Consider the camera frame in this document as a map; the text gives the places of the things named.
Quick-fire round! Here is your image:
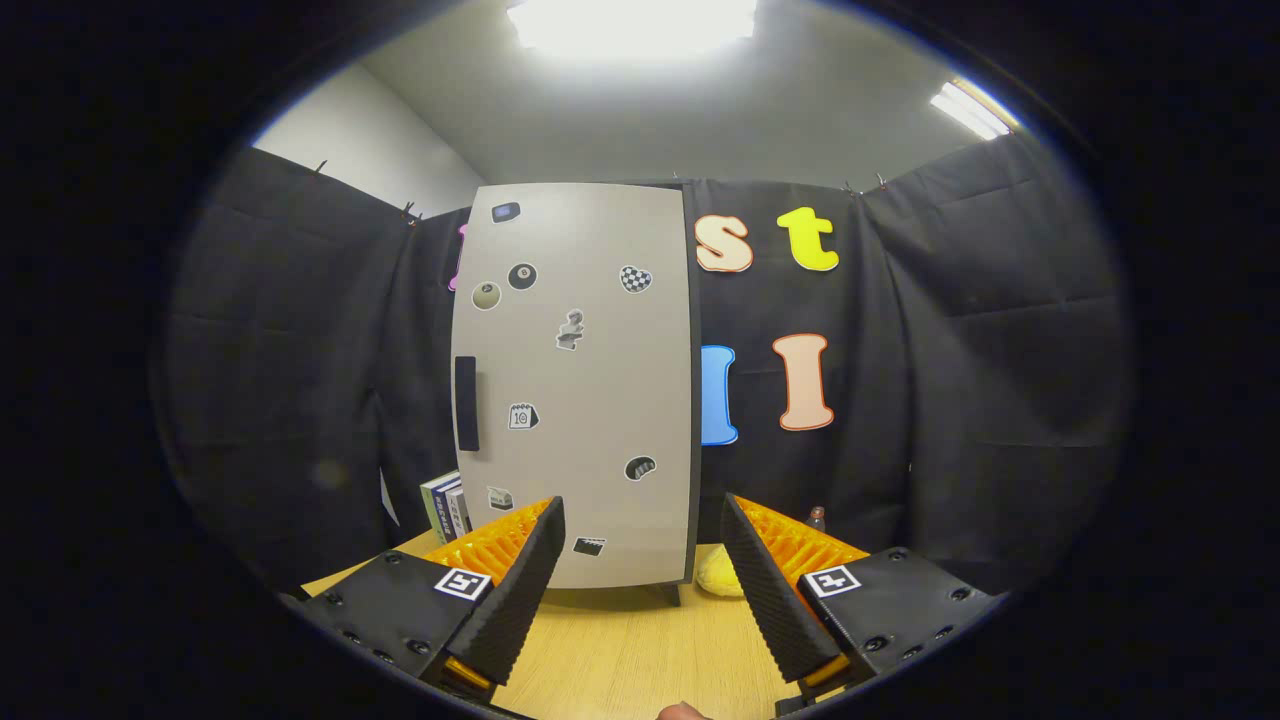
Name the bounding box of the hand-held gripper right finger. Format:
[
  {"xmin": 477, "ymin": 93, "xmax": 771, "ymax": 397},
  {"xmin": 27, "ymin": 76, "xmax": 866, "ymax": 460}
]
[{"xmin": 720, "ymin": 491, "xmax": 1006, "ymax": 706}]

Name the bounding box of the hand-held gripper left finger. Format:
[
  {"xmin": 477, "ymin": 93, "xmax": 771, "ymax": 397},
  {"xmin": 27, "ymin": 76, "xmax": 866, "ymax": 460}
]
[{"xmin": 300, "ymin": 496, "xmax": 567, "ymax": 701}]

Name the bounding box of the dark grey shoe cabinet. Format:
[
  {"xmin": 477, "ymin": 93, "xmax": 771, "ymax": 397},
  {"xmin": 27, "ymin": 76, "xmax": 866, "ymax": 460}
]
[{"xmin": 455, "ymin": 178, "xmax": 704, "ymax": 608}]

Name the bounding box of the yellow corn toy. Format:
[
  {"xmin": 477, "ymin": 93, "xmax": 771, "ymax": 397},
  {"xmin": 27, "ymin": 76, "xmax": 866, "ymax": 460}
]
[{"xmin": 696, "ymin": 545, "xmax": 747, "ymax": 599}]

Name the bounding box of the green book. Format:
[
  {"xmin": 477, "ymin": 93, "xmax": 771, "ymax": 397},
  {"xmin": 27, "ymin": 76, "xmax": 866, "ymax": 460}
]
[{"xmin": 420, "ymin": 473, "xmax": 456, "ymax": 541}]

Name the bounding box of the black backdrop cloth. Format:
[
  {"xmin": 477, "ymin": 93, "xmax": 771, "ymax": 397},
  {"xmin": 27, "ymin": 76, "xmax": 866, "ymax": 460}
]
[{"xmin": 155, "ymin": 130, "xmax": 1136, "ymax": 601}]

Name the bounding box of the narrow ceiling light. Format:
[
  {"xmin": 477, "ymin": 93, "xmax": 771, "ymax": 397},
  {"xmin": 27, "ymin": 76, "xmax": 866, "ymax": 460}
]
[{"xmin": 930, "ymin": 80, "xmax": 1016, "ymax": 141}]

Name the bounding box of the large ceiling light panel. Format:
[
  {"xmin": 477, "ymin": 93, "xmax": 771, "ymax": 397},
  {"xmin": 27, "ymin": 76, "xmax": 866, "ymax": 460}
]
[{"xmin": 505, "ymin": 0, "xmax": 761, "ymax": 56}]

